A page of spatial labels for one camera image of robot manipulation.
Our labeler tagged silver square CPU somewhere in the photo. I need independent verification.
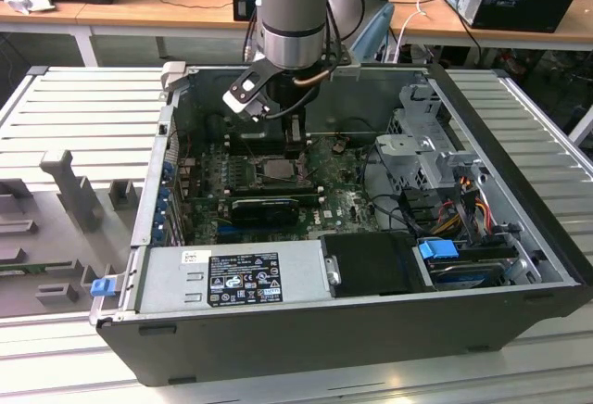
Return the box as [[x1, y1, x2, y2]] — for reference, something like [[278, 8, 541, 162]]
[[262, 160, 297, 182]]

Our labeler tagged black RAM slot bank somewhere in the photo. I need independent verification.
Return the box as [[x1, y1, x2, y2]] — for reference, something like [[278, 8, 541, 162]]
[[224, 180, 325, 206], [224, 131, 288, 156]]

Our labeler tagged CPU socket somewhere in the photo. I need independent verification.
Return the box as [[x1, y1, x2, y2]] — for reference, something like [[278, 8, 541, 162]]
[[249, 151, 314, 188]]

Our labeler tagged black graphics card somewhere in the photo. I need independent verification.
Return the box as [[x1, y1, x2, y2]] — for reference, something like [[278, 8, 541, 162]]
[[230, 197, 300, 228]]

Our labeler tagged silver metal drive cage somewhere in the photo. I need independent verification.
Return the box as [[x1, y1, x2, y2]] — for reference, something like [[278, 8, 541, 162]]
[[373, 82, 487, 192]]

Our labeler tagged wooden desk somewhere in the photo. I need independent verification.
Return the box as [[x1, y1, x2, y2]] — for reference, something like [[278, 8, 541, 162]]
[[0, 0, 593, 67]]

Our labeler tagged green motherboard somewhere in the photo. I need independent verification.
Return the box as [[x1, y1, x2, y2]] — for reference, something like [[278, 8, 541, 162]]
[[187, 137, 385, 246]]

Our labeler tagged blue card retention bar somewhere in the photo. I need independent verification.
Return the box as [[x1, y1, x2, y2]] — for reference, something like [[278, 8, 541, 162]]
[[155, 158, 177, 246]]

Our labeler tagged black plastic air shroud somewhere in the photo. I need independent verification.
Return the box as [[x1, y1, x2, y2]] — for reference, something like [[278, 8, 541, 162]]
[[319, 232, 436, 298]]

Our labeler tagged blue disk carrier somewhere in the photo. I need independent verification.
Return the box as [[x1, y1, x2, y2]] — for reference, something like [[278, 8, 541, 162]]
[[416, 238, 460, 278]]

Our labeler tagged grey power supply unit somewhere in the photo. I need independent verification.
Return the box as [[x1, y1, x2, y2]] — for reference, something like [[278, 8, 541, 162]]
[[136, 239, 335, 315]]

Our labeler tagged hard disk drive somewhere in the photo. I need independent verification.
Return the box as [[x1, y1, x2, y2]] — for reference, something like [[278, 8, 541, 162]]
[[428, 259, 509, 292]]

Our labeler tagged black open PC case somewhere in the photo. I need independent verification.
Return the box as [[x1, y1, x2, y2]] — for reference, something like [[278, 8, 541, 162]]
[[87, 61, 593, 386]]

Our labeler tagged blue case latch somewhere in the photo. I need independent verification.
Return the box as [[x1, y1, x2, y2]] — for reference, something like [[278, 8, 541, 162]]
[[91, 277, 116, 297]]

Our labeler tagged green RAM stick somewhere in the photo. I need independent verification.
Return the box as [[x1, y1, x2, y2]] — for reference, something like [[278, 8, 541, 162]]
[[0, 264, 36, 278]]

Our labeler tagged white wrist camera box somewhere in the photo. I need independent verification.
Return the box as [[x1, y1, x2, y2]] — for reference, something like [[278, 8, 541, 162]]
[[221, 63, 274, 123]]

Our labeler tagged grey case latch handle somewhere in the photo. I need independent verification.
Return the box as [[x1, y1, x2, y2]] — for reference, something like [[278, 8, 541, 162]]
[[160, 61, 187, 95]]

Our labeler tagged white cable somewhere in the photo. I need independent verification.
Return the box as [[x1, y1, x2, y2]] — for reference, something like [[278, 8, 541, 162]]
[[396, 0, 430, 65]]

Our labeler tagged yellow red wire bundle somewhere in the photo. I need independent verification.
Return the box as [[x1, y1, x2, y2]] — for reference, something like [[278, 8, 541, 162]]
[[430, 190, 493, 234]]

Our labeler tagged white table frame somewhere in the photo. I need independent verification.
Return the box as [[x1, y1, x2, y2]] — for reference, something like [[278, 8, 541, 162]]
[[568, 106, 593, 145]]

